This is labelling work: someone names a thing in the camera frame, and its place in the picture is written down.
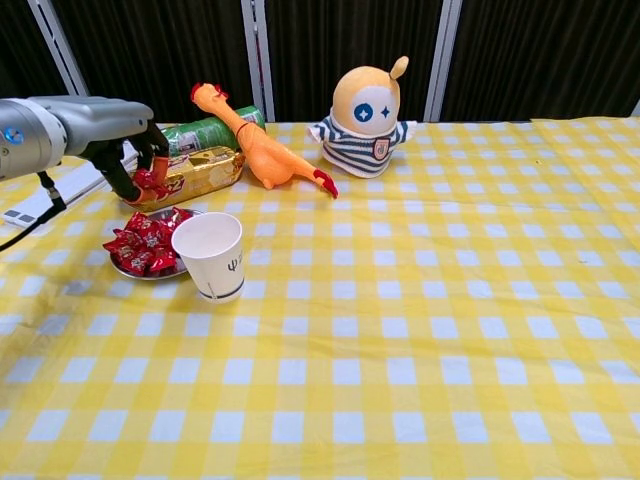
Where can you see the green chips can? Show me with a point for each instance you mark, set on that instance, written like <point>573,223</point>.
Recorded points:
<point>210,132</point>

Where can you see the white metal partition post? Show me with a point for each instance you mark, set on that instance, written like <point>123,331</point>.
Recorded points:
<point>445,50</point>
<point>257,50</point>
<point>637,110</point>
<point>52,40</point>

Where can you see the yellow plush doll striped shirt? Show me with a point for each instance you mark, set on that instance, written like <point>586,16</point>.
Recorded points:
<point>360,150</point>

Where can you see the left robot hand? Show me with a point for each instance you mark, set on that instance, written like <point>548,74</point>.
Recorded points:
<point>100,120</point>

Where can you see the orange rubber chicken toy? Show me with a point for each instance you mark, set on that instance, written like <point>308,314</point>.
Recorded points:
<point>270,165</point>

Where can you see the gold biscuit packet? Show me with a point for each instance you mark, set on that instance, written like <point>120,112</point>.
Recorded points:
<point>210,170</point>

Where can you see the black partition panel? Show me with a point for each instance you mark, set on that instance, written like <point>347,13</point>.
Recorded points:
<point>310,40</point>
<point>540,50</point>
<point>20,50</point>
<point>150,50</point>

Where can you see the white paper cup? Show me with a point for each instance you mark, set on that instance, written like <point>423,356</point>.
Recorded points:
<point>220,275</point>

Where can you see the red candy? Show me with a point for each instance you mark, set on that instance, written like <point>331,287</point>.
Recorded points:
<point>176,216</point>
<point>117,243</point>
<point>136,221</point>
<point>132,262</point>
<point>147,182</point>
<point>162,260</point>

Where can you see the yellow checked tablecloth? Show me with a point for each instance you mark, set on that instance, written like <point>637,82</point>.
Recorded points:
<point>600,150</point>
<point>325,350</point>

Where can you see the white power strip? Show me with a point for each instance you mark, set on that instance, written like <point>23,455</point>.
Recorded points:
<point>80,182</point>

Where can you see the silver metal plate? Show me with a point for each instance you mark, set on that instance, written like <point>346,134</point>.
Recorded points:
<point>176,273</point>

